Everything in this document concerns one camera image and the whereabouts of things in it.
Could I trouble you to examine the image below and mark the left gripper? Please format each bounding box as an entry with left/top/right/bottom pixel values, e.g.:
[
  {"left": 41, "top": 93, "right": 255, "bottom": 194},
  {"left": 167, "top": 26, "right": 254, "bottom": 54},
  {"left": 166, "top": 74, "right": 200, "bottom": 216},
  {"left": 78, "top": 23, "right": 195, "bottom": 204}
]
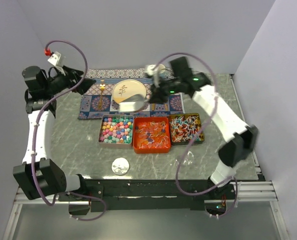
[{"left": 44, "top": 65, "right": 96, "bottom": 96}]

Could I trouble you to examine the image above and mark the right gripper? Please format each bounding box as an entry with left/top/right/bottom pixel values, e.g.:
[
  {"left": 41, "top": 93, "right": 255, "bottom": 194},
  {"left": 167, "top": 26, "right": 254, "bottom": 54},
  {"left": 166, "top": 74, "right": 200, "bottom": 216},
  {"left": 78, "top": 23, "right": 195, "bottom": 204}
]
[{"left": 148, "top": 75, "right": 182, "bottom": 106}]

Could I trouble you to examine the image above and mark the orange tin of lollipops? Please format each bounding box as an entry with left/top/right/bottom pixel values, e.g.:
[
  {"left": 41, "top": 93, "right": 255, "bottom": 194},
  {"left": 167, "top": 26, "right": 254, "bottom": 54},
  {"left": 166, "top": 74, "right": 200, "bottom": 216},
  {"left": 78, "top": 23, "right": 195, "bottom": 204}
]
[{"left": 133, "top": 117, "right": 171, "bottom": 154}]

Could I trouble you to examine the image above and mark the gold tin of lollipops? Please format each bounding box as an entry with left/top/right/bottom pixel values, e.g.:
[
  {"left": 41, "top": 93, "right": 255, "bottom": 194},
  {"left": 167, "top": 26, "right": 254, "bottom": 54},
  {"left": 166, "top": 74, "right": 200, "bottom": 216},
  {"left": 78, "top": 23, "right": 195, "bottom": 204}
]
[{"left": 168, "top": 113, "right": 202, "bottom": 146}]

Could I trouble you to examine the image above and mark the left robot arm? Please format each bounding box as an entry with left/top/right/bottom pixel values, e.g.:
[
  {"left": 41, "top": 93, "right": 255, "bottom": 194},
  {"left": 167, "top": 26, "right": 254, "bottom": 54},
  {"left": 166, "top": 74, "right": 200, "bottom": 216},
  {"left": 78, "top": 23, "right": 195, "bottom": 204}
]
[{"left": 13, "top": 65, "right": 94, "bottom": 201}]

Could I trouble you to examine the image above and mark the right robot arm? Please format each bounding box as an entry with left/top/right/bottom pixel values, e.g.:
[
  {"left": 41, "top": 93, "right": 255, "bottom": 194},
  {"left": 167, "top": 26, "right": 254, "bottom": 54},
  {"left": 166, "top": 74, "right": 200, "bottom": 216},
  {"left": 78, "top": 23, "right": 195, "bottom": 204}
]
[{"left": 144, "top": 56, "right": 259, "bottom": 200}]

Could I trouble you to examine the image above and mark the silver tin of star candies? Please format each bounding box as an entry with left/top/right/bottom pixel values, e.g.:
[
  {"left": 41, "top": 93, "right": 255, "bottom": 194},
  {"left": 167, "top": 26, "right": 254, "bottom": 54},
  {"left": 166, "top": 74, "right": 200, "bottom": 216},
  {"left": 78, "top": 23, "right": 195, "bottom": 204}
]
[{"left": 98, "top": 114, "right": 135, "bottom": 149}]

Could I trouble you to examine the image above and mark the gold fork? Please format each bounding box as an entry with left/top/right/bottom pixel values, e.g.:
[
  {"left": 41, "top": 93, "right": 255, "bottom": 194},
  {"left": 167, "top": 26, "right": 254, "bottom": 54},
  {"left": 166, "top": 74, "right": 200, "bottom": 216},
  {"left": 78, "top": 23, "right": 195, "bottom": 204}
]
[{"left": 97, "top": 79, "right": 106, "bottom": 110}]

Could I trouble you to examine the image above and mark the patterned blue placemat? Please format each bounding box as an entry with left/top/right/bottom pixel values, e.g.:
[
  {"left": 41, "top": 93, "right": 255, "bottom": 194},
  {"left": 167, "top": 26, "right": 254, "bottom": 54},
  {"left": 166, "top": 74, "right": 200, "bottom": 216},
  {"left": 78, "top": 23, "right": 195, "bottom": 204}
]
[{"left": 78, "top": 68, "right": 185, "bottom": 120}]

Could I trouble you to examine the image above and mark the blue mug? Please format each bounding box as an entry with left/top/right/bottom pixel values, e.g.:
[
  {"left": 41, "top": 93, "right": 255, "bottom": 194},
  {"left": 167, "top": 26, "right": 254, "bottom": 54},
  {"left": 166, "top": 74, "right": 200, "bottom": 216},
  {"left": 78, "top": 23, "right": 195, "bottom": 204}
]
[{"left": 158, "top": 64, "right": 172, "bottom": 79}]

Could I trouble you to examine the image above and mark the cream and orange plate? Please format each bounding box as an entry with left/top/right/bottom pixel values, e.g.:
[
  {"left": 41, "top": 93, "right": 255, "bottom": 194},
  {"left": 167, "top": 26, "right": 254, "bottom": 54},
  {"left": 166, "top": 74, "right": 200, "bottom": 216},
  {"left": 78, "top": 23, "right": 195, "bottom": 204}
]
[{"left": 111, "top": 79, "right": 147, "bottom": 104}]

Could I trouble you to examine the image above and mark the clear jar lid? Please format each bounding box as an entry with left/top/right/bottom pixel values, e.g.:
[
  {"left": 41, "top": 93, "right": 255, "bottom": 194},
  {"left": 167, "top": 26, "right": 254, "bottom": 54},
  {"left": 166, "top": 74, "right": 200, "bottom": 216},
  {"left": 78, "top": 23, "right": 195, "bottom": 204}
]
[{"left": 111, "top": 157, "right": 130, "bottom": 176}]

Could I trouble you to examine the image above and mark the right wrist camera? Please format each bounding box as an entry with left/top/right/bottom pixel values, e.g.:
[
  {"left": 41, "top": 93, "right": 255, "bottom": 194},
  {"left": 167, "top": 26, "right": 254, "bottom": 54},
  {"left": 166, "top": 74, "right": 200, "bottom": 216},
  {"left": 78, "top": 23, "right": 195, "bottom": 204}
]
[{"left": 144, "top": 64, "right": 161, "bottom": 88}]

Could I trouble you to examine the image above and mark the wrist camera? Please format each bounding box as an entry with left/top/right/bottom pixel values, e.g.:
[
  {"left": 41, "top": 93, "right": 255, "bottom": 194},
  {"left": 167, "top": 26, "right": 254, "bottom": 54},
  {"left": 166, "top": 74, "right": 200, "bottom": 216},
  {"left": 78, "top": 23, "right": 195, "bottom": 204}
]
[
  {"left": 47, "top": 51, "right": 66, "bottom": 75},
  {"left": 144, "top": 64, "right": 161, "bottom": 88}
]

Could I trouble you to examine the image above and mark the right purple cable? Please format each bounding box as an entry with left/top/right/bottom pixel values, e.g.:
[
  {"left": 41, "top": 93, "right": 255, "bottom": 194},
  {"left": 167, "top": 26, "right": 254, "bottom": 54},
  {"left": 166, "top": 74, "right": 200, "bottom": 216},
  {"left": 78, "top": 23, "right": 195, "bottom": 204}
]
[{"left": 153, "top": 52, "right": 239, "bottom": 219}]

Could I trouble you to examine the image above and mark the purple cable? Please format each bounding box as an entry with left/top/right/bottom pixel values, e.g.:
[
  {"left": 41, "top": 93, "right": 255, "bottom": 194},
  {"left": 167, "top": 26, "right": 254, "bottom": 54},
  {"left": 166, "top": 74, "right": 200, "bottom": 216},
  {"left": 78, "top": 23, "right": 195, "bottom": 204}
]
[
  {"left": 153, "top": 52, "right": 239, "bottom": 219},
  {"left": 29, "top": 39, "right": 107, "bottom": 222}
]

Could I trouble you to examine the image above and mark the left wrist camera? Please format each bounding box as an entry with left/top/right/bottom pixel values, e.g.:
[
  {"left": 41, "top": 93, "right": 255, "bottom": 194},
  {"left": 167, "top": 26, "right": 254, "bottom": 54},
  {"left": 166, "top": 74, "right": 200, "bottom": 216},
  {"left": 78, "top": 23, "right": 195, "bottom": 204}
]
[{"left": 47, "top": 51, "right": 66, "bottom": 75}]

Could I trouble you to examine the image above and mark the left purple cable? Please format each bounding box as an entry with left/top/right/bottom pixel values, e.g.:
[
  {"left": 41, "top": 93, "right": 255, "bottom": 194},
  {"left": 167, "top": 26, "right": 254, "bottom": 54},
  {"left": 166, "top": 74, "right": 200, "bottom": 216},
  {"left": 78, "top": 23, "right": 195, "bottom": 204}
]
[{"left": 29, "top": 39, "right": 107, "bottom": 222}]

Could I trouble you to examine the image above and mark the aluminium rail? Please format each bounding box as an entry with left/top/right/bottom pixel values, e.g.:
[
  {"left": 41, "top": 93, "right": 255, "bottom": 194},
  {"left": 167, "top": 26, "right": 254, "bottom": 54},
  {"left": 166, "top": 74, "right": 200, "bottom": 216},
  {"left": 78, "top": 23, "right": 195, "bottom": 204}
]
[{"left": 14, "top": 181, "right": 279, "bottom": 204}]

